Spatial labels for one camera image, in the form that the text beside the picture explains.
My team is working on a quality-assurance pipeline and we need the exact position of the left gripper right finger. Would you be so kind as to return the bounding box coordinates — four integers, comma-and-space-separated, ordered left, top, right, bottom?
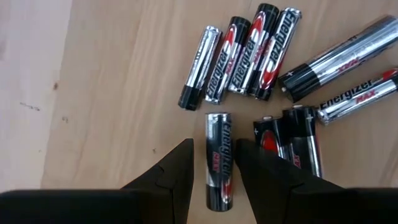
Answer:
234, 138, 398, 224

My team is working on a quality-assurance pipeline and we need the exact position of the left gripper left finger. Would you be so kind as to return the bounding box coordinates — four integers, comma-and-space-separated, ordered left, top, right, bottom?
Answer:
0, 138, 195, 224

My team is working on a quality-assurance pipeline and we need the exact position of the silver black Energizer battery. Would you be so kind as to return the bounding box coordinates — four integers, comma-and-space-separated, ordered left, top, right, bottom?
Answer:
282, 105, 323, 179
253, 115, 289, 159
204, 16, 252, 105
177, 25, 223, 111
228, 2, 280, 96
248, 7, 303, 101
277, 14, 398, 103
205, 111, 234, 212
316, 67, 398, 126

